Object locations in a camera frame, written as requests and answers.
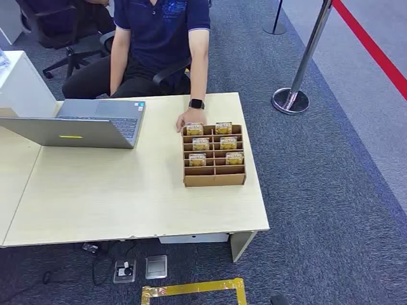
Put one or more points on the white furniture unit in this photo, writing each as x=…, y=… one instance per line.
x=9, y=21

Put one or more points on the black smartwatch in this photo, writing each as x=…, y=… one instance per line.
x=196, y=104

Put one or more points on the red barrier belt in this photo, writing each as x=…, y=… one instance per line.
x=371, y=48

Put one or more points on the person's left hand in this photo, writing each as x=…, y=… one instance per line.
x=192, y=116

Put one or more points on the person's left forearm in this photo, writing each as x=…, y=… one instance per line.
x=199, y=75

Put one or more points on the clear plastic item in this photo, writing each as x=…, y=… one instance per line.
x=4, y=59

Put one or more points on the cardboard card organizer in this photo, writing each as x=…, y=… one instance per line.
x=214, y=180

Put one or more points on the grey laptop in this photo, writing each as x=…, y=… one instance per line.
x=95, y=110

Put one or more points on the chrome stanchion post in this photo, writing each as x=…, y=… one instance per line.
x=302, y=67

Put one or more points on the yellow floor tape frame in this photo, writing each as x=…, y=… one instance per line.
x=190, y=288

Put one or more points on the black office chair with armrests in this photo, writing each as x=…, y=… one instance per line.
x=167, y=75

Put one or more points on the white cabinet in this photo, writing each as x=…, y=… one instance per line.
x=25, y=88

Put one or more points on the black empty office chair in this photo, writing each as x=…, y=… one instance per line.
x=53, y=21

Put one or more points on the light wood desk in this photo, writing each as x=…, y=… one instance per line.
x=13, y=168
x=127, y=193

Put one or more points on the closed metal floor socket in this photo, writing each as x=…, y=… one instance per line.
x=155, y=267

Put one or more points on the floor socket with plug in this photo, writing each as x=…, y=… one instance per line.
x=124, y=271

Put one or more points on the white desk drawer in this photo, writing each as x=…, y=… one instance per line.
x=194, y=238

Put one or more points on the yellow sticker on laptop lid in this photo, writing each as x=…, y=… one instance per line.
x=70, y=136

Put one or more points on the small plug adapter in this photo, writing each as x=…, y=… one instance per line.
x=90, y=248

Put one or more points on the person's right forearm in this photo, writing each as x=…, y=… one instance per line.
x=118, y=71

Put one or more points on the person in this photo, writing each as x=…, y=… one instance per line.
x=158, y=33

